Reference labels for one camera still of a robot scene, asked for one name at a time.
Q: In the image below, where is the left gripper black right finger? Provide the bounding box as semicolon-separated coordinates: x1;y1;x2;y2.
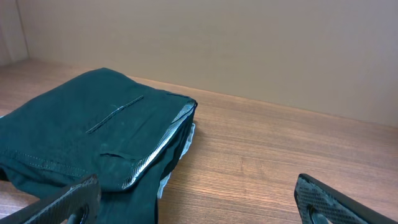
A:
294;174;397;224

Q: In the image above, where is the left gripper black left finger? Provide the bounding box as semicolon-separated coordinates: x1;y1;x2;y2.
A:
1;174;101;224

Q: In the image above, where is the folded dark green garment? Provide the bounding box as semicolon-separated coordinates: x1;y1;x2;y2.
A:
1;68;197;223

